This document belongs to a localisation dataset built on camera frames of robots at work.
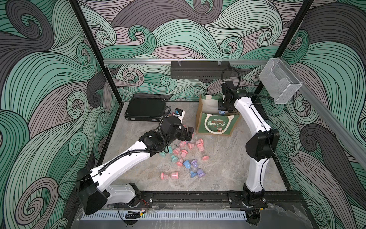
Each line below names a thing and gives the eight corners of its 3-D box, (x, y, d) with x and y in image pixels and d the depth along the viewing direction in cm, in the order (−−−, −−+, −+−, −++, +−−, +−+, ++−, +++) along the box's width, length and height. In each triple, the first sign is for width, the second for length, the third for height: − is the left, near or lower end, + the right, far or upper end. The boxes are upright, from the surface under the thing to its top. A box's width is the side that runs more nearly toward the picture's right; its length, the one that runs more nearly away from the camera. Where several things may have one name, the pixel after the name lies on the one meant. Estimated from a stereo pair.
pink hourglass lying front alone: (161, 179, 82) (160, 177, 79) (161, 173, 84) (161, 171, 81) (178, 179, 82) (178, 177, 79) (178, 173, 84) (178, 171, 81)
